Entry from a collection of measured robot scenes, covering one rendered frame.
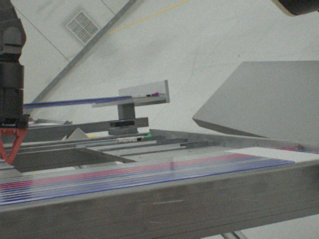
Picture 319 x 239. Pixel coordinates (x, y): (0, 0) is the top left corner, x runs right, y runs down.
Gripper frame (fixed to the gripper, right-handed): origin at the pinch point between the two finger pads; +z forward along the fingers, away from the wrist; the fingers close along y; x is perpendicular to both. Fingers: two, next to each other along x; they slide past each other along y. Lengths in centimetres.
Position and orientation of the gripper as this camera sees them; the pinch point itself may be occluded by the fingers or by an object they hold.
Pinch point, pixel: (7, 160)
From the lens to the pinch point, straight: 107.4
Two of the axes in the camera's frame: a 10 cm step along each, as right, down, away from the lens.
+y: 4.1, -0.1, -9.1
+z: -0.2, 10.0, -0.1
